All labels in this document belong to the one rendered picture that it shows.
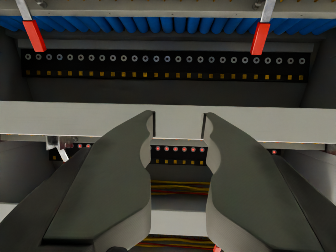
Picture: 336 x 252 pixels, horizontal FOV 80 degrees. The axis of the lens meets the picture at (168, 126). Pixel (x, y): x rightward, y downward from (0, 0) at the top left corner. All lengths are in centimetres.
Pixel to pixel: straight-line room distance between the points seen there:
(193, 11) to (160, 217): 33
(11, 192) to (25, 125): 23
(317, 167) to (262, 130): 22
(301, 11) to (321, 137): 16
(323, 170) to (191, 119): 29
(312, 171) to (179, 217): 28
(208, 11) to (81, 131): 23
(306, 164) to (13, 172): 61
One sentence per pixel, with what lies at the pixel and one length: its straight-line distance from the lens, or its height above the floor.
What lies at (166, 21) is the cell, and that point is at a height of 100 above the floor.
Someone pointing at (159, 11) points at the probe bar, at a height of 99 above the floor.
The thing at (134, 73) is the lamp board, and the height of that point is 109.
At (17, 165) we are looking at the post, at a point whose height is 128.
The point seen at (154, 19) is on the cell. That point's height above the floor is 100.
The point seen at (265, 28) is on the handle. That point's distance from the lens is 27.
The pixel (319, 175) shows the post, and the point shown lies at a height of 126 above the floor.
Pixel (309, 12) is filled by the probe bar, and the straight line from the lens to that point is 33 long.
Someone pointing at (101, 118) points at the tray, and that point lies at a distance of 28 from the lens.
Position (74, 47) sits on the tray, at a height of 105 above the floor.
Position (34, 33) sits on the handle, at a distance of 30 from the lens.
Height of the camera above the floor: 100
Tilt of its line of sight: 28 degrees up
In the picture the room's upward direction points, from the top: 179 degrees counter-clockwise
